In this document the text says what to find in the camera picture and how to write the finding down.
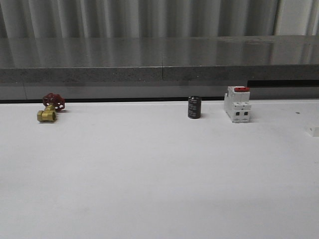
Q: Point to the grey pleated curtain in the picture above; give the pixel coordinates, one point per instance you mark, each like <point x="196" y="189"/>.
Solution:
<point x="157" y="18"/>

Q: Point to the white circuit breaker red switch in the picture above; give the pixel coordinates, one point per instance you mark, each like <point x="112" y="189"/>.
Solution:
<point x="236" y="103"/>

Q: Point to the brass valve red handwheel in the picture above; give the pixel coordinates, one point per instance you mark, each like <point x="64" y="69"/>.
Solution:
<point x="53" y="103"/>

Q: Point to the black cylindrical capacitor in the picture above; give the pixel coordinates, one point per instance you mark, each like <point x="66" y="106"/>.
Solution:
<point x="194" y="107"/>

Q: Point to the grey stone counter ledge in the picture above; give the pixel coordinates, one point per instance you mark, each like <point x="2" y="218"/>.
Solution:
<point x="86" y="69"/>

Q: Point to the white half-ring pipe clamp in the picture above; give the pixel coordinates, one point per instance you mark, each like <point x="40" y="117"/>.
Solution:
<point x="313" y="130"/>

